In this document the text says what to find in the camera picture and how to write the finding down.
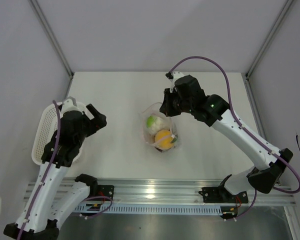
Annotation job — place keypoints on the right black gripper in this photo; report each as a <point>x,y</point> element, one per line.
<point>166,108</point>

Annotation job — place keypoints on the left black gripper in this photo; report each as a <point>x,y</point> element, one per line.
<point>97,122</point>

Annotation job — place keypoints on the white green toy cabbage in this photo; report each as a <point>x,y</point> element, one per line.
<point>154,124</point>

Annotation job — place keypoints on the clear zip top bag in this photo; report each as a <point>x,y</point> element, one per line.
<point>170,125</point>

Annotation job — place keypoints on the orange toy peach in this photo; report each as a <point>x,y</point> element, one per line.
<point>164,140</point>

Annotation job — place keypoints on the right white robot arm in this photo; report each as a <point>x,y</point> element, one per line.
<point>269,161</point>

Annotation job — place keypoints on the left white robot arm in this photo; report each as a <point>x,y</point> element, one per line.
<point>41,219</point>

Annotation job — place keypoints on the white perforated plastic basket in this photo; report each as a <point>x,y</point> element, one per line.
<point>48,124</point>

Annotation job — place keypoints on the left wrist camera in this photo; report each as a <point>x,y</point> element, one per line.
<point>71,104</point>

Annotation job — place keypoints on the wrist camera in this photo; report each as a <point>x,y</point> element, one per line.
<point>173,77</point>
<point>71,104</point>

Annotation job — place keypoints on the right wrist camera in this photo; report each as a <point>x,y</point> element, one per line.
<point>173,77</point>

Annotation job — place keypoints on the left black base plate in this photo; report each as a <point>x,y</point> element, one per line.
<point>106,192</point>

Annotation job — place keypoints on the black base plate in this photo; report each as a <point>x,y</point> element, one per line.
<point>106,192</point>
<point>221,195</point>

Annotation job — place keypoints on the aluminium mounting rail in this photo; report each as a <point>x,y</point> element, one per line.
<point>165,192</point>

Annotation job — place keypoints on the white slotted cable duct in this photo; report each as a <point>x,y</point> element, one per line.
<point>165,209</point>

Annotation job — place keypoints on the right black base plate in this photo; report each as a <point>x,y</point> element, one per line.
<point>221,195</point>

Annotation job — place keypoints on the left aluminium frame post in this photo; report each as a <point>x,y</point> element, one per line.
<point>43,21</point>

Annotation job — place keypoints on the aluminium frame post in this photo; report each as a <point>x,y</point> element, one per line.
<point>270,37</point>
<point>43,21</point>

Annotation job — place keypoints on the right aluminium frame post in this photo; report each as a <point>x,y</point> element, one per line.
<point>270,37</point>

